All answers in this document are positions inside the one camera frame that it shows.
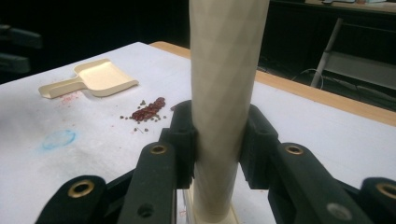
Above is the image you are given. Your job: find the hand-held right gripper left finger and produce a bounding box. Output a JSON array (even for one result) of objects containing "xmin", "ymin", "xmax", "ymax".
[{"xmin": 159, "ymin": 99, "xmax": 198, "ymax": 190}]

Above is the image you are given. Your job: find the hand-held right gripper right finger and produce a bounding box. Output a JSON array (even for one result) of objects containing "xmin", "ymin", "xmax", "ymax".
[{"xmin": 239, "ymin": 104, "xmax": 280, "ymax": 190}]

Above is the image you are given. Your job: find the cream plastic cylinder handle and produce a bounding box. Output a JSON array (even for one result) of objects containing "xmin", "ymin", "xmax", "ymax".
[{"xmin": 182, "ymin": 0, "xmax": 271, "ymax": 224}]

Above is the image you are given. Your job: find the pile of red and green crumbs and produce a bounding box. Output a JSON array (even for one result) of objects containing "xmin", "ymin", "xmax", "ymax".
[{"xmin": 120, "ymin": 96, "xmax": 177, "ymax": 133}]

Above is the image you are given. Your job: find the white table cover sheet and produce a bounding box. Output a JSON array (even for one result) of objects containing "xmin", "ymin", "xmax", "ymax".
[{"xmin": 0, "ymin": 41, "xmax": 396, "ymax": 224}]

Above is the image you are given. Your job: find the cream dustpan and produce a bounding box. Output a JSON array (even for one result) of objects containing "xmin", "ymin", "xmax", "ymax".
[{"xmin": 37, "ymin": 58, "xmax": 140, "ymax": 100}]

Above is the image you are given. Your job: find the grey metal stand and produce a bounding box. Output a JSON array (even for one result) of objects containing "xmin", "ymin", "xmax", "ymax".
[{"xmin": 310, "ymin": 17, "xmax": 396, "ymax": 91}]

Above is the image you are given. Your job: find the wooden desk in background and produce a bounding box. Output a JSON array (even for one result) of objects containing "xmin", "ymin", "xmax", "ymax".
[{"xmin": 304, "ymin": 0, "xmax": 396, "ymax": 14}]

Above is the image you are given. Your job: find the dark blurry bar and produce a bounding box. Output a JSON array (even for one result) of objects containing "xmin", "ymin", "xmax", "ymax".
[
  {"xmin": 0, "ymin": 23, "xmax": 43, "ymax": 50},
  {"xmin": 0, "ymin": 51, "xmax": 31, "ymax": 75}
]

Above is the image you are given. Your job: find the thin grey cable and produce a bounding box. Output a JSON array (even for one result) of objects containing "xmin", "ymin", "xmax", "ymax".
[{"xmin": 290, "ymin": 67, "xmax": 325, "ymax": 91}]

